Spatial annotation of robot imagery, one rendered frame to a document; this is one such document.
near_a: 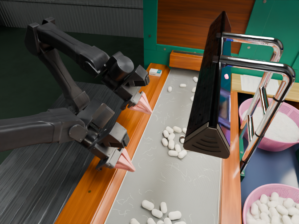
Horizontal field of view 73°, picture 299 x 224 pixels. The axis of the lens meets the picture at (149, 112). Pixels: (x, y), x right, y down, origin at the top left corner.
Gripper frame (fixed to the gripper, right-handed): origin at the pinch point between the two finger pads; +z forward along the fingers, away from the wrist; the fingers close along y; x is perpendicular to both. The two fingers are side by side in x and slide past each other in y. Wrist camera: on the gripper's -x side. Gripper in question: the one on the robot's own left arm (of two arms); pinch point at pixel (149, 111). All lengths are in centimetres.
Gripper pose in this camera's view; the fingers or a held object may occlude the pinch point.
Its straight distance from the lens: 72.5
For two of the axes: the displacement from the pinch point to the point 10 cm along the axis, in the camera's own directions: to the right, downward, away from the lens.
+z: 7.3, 6.3, 2.8
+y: 2.9, -6.5, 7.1
